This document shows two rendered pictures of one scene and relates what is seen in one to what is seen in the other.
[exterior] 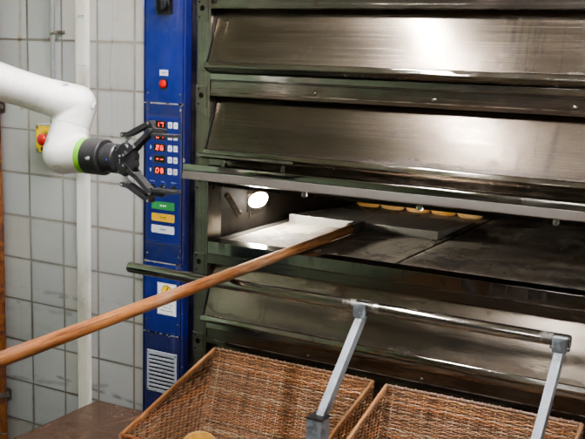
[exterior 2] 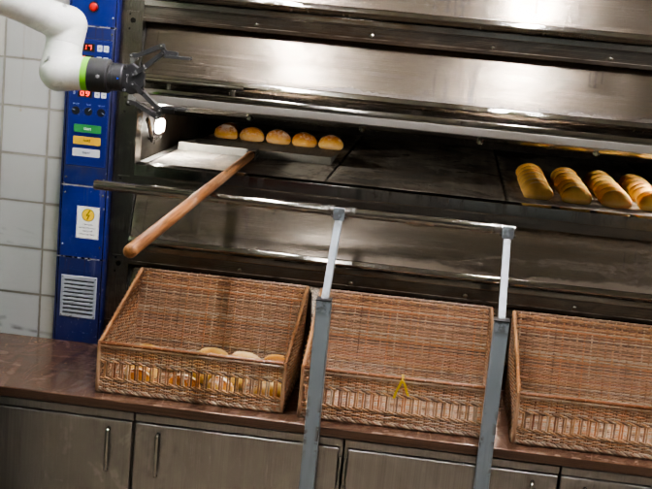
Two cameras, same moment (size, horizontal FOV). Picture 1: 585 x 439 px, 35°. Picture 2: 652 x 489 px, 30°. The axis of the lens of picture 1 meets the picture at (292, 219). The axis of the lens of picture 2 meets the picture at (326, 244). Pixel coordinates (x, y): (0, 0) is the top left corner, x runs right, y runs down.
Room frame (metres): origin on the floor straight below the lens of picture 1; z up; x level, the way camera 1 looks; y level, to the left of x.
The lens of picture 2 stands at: (-0.93, 1.21, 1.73)
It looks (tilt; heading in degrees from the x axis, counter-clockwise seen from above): 11 degrees down; 337
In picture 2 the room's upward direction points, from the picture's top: 5 degrees clockwise
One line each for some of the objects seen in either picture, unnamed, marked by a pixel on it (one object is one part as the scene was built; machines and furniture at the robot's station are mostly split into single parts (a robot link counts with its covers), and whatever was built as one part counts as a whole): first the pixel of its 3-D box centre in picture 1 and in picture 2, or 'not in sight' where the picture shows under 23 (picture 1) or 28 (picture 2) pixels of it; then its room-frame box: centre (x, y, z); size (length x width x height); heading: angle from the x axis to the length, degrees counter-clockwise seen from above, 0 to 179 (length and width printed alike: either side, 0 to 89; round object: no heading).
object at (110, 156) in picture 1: (122, 158); (127, 78); (2.32, 0.43, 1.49); 0.09 x 0.07 x 0.08; 62
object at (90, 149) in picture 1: (100, 156); (101, 75); (2.36, 0.49, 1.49); 0.12 x 0.06 x 0.09; 152
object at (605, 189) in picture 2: not in sight; (588, 185); (2.54, -1.25, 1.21); 0.61 x 0.48 x 0.06; 151
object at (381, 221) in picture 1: (380, 219); (261, 147); (3.28, -0.32, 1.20); 0.55 x 0.36 x 0.03; 63
